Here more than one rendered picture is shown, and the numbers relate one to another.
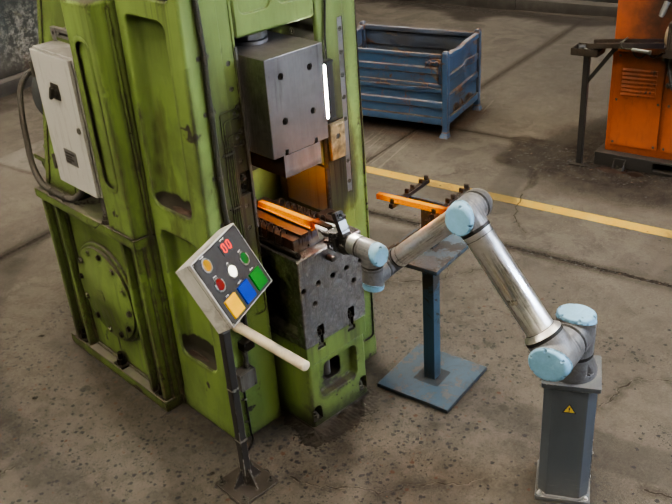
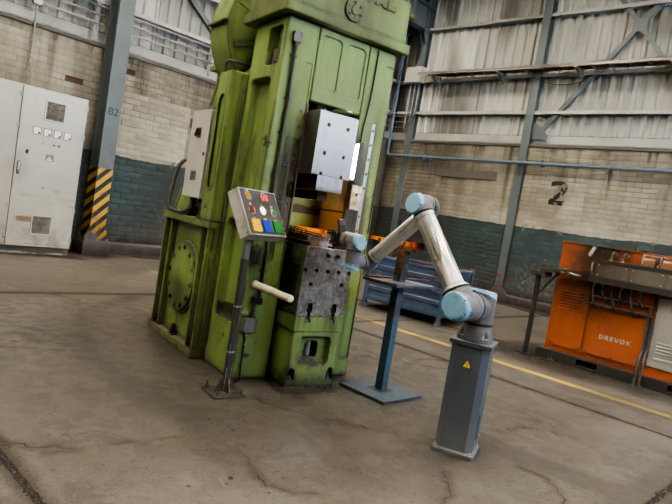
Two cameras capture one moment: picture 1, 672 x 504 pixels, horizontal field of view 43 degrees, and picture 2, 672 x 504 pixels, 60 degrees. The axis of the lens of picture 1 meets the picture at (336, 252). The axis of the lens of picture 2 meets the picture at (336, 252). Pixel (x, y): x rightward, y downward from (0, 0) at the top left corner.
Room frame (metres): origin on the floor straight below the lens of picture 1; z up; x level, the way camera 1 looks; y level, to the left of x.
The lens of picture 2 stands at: (-0.50, -0.43, 1.14)
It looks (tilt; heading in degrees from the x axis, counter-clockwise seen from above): 4 degrees down; 6
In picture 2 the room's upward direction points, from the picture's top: 9 degrees clockwise
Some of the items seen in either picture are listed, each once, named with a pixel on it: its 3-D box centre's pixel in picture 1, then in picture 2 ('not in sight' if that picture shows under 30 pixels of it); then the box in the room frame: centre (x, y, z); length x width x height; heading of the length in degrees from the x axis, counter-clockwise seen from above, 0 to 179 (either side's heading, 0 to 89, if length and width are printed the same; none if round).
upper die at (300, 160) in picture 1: (270, 147); (311, 183); (3.38, 0.24, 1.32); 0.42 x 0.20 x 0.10; 42
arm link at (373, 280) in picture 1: (374, 275); (353, 260); (3.00, -0.15, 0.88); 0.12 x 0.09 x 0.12; 143
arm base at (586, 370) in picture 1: (572, 358); (476, 330); (2.65, -0.88, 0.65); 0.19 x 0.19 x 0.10
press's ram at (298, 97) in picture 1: (271, 88); (322, 147); (3.41, 0.21, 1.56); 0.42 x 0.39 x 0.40; 42
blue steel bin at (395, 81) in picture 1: (401, 76); (417, 287); (7.24, -0.69, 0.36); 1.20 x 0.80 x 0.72; 58
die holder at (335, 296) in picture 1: (291, 269); (303, 275); (3.43, 0.21, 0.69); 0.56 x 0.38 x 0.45; 42
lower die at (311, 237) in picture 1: (278, 223); (303, 236); (3.38, 0.24, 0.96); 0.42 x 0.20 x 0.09; 42
